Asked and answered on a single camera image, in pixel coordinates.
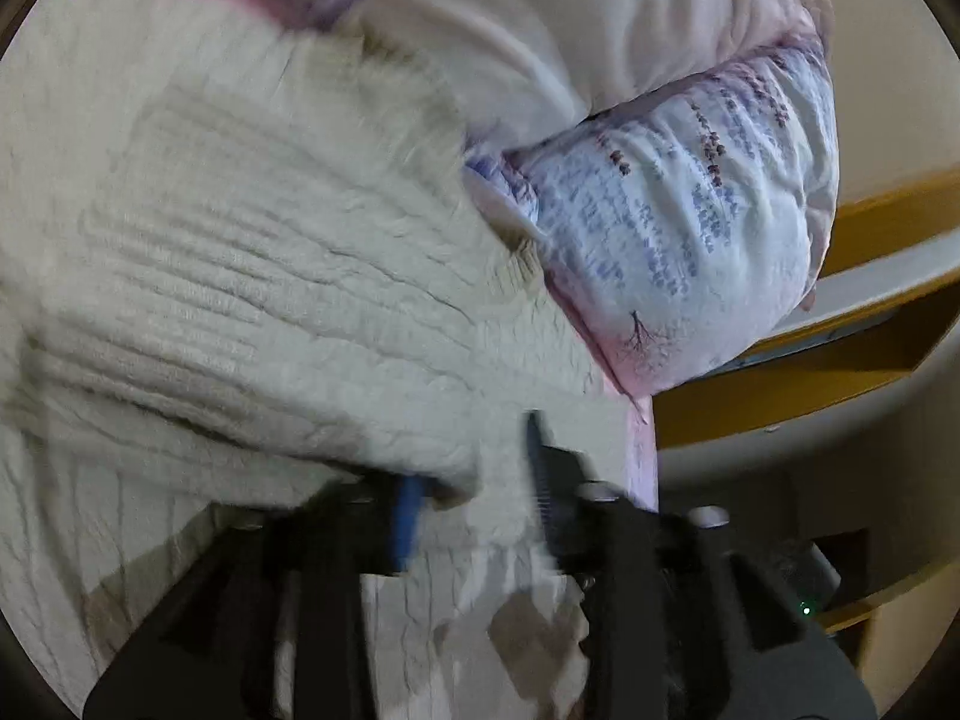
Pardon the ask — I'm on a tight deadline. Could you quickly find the yellow wooden bed frame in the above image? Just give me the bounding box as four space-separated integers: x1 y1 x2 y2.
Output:
652 169 960 638

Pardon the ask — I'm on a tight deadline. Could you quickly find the dark device with green light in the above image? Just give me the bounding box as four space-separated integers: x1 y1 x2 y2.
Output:
776 540 842 620

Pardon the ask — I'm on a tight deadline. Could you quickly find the cream knitted blanket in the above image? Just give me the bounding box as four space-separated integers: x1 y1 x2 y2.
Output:
0 37 661 720

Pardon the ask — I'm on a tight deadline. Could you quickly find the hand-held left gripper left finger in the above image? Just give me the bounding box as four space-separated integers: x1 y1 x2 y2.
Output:
82 474 428 720

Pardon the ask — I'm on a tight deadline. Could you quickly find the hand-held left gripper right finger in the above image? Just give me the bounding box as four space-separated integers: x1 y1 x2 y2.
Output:
527 411 878 720

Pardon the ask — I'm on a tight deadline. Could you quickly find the pink printed quilt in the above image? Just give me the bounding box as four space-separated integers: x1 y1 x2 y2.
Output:
90 0 845 515

